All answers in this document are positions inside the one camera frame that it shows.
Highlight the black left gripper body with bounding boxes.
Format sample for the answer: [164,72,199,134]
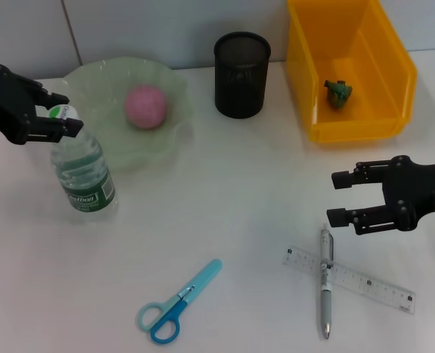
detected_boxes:
[0,63,33,146]

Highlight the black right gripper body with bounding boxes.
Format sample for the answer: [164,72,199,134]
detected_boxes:
[383,154,435,232]

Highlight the clear green-label water bottle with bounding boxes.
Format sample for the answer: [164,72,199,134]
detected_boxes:
[38,104,118,222]

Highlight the pink peach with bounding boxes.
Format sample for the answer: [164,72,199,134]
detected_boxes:
[124,84,169,130]

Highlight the green plastic wrapper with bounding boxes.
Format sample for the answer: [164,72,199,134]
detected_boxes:
[323,79,354,110]

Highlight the blue sheathed scissors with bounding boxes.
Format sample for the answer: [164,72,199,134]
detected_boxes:
[138,258,224,345]

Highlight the transparent plastic ruler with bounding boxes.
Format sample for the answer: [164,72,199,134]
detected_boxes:
[282,248,417,315]

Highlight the grey retractable pen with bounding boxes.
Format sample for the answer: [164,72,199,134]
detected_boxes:
[318,223,336,340]

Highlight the pale green glass fruit plate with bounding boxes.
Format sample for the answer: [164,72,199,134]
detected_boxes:
[60,57,198,174]

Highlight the black mesh pen holder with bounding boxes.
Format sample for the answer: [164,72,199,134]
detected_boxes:
[213,32,272,119]

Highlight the yellow plastic bin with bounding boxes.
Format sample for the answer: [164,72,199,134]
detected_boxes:
[286,0,419,144]

